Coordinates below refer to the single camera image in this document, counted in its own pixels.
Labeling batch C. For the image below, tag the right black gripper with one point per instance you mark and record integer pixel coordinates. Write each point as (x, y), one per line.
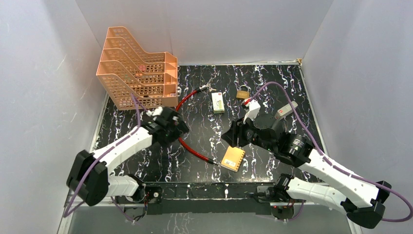
(236, 130)

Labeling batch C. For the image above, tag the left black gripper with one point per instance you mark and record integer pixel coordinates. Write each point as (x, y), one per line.
(176, 123)

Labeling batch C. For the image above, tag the brass padlock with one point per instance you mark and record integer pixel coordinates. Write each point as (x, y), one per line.
(243, 92)

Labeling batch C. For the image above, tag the red cable lock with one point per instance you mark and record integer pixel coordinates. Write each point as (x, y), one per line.
(182, 142)

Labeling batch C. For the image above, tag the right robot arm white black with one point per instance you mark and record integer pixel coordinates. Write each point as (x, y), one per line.
(361, 202)

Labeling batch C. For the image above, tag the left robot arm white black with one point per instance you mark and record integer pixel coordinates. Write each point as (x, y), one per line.
(90, 176)

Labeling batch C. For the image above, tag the orange spiral notebook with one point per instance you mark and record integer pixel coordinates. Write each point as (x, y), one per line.
(233, 158)

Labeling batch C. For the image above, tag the white green small box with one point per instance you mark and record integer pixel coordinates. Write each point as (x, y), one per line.
(218, 103)

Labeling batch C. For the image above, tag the orange plastic file rack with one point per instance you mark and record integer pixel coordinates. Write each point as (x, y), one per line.
(126, 70)

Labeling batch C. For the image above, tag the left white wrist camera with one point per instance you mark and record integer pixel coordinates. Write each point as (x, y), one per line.
(154, 113)

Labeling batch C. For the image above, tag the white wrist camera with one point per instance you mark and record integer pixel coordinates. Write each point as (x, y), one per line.
(154, 113)
(252, 108)

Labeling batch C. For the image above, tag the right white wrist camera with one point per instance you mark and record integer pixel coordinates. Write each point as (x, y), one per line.
(252, 108)

